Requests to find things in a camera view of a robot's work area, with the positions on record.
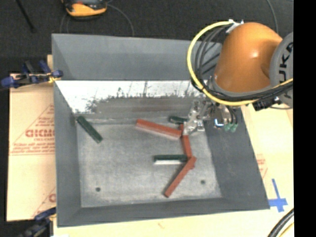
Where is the red-brown flat block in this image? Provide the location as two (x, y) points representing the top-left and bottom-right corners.
(135, 118), (184, 140)
(163, 156), (198, 198)
(179, 123), (194, 159)

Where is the dark green flat block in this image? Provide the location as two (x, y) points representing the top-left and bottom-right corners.
(76, 115), (104, 144)
(168, 116), (189, 124)
(153, 154), (189, 166)

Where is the grey metal bin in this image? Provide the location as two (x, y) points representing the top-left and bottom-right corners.
(51, 33), (270, 227)

